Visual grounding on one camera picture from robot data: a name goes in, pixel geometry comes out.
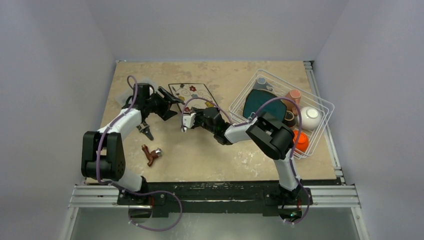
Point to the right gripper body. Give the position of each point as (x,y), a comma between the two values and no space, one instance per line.
(197,117)

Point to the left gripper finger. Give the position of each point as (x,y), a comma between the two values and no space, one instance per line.
(166,113)
(167,96)

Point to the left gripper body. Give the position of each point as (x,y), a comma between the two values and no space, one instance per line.
(157,104)

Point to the square floral plate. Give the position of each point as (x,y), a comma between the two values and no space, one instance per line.
(195,95)

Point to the dark teal plate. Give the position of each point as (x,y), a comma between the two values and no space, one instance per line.
(257,97)

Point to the grey blue mug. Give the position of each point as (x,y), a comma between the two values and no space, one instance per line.
(262,84)

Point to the brown glazed bowl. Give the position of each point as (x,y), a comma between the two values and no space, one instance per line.
(290,119)

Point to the pink floral mug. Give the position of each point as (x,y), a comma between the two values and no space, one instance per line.
(295,96)

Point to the orange bowl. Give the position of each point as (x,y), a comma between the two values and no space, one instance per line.
(303,142)

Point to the white bowl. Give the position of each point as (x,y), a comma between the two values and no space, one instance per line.
(310,118)

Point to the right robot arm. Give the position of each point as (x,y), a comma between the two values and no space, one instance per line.
(271,136)

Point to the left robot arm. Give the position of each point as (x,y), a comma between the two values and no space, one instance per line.
(103,157)

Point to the clear plastic organizer box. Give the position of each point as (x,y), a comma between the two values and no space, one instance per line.
(122,97)

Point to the brown pipe fitting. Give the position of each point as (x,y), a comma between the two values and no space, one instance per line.
(151,155)

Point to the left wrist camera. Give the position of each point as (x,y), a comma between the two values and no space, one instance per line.
(151,90)

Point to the black base frame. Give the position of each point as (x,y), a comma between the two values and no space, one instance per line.
(263,197)

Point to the white wire dish rack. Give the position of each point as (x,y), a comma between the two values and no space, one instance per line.
(280,89)

